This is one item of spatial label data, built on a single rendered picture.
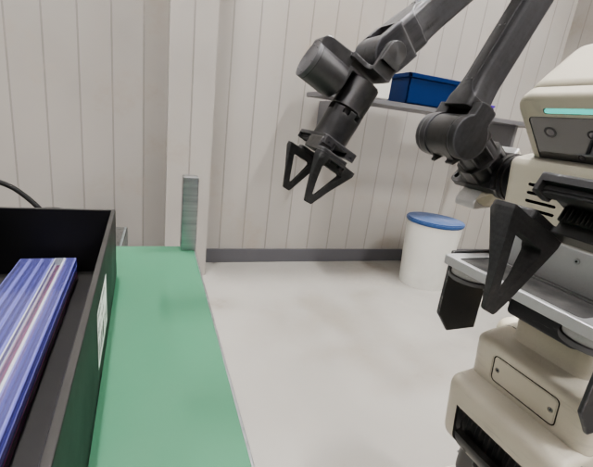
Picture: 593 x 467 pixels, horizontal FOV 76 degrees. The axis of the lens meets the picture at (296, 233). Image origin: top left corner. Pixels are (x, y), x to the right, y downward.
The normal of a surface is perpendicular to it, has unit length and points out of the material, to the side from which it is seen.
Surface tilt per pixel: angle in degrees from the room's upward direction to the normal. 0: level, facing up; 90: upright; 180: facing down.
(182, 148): 90
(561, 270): 90
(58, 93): 90
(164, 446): 0
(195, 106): 90
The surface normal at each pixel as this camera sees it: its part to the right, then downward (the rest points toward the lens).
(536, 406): -0.93, 0.13
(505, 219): -0.91, -0.07
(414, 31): 0.32, 0.28
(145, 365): 0.12, -0.95
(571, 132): -0.76, 0.64
